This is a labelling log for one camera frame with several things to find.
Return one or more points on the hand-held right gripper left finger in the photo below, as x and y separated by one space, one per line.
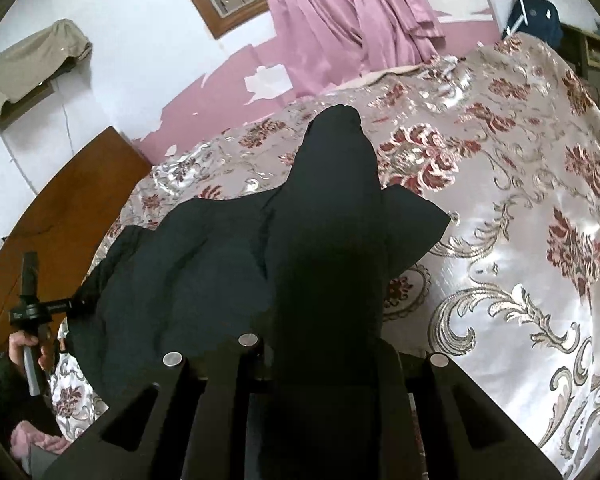
230 375

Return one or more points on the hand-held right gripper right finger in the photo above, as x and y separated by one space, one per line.
395 410

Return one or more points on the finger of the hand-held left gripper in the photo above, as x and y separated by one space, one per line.
67 304

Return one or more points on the black jacket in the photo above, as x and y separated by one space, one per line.
330 210

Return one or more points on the person's left forearm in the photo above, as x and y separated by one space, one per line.
5 400

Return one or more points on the person's left hand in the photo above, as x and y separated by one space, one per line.
17 352

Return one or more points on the wooden headboard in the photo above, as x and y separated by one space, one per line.
70 200

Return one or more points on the pink cloth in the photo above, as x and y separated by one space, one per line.
35 440

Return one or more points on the floral satin bedspread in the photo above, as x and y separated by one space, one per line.
480 260

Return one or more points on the khaki cloth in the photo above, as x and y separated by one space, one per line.
30 60

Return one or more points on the wooden shelf unit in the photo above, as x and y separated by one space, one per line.
595 60

